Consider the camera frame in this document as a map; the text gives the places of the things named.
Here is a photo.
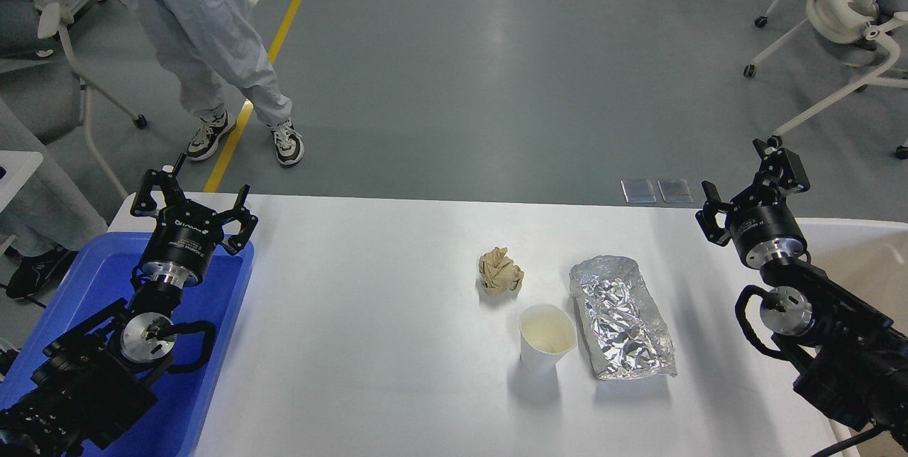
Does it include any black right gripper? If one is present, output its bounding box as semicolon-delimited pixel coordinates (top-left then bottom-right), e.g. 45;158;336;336
695;137;810;270

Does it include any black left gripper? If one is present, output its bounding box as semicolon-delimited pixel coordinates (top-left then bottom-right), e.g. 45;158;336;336
130;165;259;285

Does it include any white paper cup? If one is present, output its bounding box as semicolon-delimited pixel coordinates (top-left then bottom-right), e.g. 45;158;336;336
519;304;578;374

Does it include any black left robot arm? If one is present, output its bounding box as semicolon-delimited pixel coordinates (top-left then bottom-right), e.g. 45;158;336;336
2;165;258;456

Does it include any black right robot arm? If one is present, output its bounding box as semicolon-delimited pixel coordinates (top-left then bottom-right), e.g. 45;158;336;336
695;136;907;456

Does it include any right metal floor plate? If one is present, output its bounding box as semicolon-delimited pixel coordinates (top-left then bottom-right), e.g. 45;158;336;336
656;179;694;204

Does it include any metal floor plate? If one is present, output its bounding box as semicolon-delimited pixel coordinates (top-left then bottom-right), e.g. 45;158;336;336
656;179;694;204
620;179;656;204

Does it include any left metal floor plate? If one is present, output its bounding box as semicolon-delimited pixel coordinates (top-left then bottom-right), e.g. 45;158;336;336
620;179;656;204

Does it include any blue plastic tray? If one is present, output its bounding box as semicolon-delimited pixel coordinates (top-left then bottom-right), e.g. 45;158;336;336
0;232;255;457

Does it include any white plastic bin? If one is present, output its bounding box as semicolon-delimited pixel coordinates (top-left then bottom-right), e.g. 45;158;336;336
800;219;908;457

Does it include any person in grey trousers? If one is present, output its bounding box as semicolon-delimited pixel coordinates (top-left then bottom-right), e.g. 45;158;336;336
1;104;109;299

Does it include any person in white trousers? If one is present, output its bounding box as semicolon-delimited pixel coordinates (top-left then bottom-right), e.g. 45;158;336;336
123;0;304;167

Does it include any white side table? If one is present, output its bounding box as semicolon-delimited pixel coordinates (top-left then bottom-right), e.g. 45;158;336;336
1;150;43;211

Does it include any crumpled aluminium foil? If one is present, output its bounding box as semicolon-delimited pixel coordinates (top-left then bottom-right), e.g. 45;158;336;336
570;255;677;380

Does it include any grey office chair left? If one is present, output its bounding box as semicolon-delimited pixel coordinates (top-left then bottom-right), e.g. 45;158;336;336
2;0;148;199

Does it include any white office chair right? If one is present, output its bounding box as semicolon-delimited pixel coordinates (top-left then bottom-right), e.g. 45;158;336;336
743;0;906;150

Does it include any crumpled brown paper ball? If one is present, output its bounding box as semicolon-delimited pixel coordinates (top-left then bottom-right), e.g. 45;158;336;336
479;247;524;297

